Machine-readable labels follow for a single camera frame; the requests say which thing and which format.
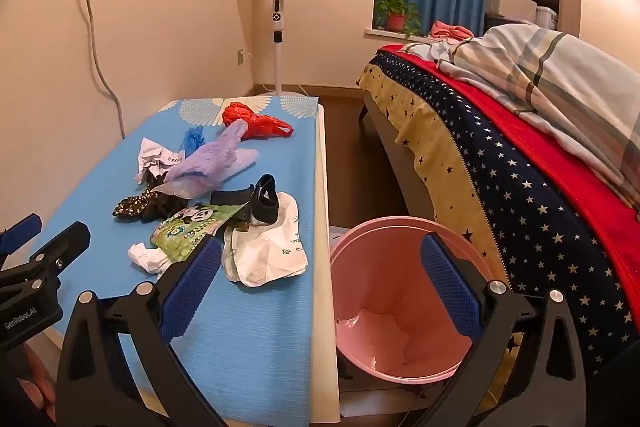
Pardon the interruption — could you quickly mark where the white tissue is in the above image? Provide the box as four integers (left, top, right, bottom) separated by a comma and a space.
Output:
128, 243, 171, 276

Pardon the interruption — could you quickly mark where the purple foam net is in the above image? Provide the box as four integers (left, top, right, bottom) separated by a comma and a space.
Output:
165, 121, 248, 180
190, 148, 261, 188

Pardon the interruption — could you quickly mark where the white paper bag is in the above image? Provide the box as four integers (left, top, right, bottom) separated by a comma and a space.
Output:
222, 192, 308, 289

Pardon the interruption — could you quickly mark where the cardboard box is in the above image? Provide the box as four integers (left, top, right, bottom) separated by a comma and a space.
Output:
486, 0, 538, 25

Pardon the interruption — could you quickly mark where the green panda packet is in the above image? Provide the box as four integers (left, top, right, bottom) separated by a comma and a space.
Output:
151, 203, 236, 262

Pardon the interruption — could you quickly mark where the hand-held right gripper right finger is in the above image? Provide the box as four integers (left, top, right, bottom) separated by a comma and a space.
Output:
420, 231, 587, 427

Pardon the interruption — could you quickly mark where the plaid quilt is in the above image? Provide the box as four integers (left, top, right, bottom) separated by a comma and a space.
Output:
400, 24, 640, 208

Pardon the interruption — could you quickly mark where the yellow star bedsheet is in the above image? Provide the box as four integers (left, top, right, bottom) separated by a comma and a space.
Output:
356, 63, 506, 288

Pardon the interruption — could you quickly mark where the pink folded cloth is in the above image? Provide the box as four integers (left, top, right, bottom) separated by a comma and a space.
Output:
430, 20, 475, 44

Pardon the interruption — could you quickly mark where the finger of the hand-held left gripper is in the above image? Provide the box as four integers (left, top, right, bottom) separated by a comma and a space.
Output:
0, 213, 43, 268
0, 221, 92, 303

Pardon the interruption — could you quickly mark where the dark cloth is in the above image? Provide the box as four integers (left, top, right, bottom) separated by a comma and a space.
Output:
141, 194, 188, 224

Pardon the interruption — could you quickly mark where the white windowsill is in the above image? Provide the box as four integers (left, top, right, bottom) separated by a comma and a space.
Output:
364, 27, 436, 42

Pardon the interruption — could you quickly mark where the pink plastic bin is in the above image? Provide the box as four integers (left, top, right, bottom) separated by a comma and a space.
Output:
330, 217, 506, 383

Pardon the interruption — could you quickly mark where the potted green plant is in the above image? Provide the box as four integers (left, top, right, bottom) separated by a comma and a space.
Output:
374, 0, 422, 38

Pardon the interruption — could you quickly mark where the blue shoe cover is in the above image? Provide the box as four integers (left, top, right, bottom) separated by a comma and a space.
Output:
181, 125, 206, 154

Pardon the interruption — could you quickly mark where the printed paper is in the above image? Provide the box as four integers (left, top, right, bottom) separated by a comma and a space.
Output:
134, 138, 187, 184

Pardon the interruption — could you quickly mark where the black floral cloth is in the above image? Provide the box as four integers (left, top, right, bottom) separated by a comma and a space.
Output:
112, 188, 161, 222

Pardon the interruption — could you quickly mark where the black strap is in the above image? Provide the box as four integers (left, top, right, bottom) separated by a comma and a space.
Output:
210, 174, 281, 228

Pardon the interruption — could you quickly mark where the person's left hand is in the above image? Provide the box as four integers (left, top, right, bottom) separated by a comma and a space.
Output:
17, 347, 58, 425

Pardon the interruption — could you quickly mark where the grey wall cable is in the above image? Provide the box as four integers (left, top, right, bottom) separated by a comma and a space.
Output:
82, 0, 126, 140

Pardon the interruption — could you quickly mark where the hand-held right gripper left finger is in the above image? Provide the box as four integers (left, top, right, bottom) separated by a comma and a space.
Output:
56, 234, 223, 427

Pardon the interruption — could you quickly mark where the white table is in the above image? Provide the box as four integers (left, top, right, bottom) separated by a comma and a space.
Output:
150, 96, 342, 426

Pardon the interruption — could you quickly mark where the red plastic bag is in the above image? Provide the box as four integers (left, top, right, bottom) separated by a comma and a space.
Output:
222, 103, 295, 140

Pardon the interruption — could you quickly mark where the clear plastic wrapper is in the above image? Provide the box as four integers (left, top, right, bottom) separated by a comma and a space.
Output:
150, 174, 211, 198

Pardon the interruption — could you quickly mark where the navy star bedsheet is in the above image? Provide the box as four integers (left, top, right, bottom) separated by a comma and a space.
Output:
372, 57, 640, 375

